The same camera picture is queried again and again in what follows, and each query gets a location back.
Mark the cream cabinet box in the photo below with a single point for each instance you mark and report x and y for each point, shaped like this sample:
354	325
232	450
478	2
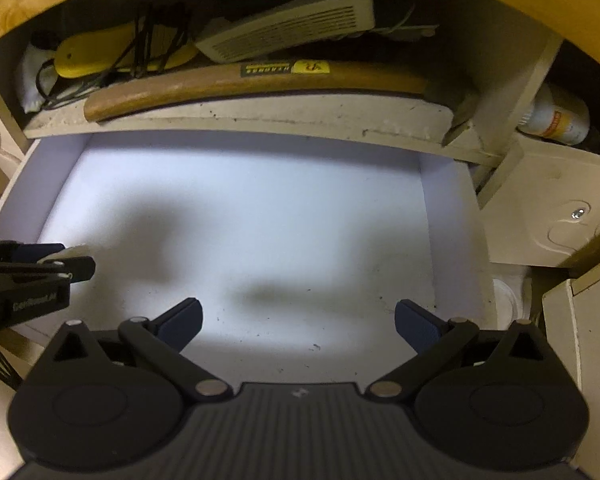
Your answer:
590	350

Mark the white drawer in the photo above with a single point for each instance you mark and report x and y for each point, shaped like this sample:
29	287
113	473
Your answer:
260	220

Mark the yellow plastic tool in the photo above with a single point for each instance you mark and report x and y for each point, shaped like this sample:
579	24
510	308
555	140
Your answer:
89	52

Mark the white plastic bottle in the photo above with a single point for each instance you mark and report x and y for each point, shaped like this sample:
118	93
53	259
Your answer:
555	117

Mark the white cloth bag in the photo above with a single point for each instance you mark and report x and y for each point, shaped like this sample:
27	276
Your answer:
32	80

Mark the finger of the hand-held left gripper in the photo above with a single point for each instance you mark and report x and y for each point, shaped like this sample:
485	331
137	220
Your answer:
77	267
44	251

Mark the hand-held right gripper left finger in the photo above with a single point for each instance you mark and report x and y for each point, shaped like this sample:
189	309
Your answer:
182	322

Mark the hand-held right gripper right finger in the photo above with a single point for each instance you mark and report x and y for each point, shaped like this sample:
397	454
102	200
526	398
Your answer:
416	327

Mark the white vented electronics box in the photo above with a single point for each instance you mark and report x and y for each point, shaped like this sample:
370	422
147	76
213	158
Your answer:
290	22

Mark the cream tool drawer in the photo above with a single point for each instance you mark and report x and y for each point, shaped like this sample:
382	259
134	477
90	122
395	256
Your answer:
260	117

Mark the white round container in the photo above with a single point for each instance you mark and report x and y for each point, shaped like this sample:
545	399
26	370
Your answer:
507	302

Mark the cream cabinet door panel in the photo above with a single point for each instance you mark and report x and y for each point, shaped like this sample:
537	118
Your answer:
535	210

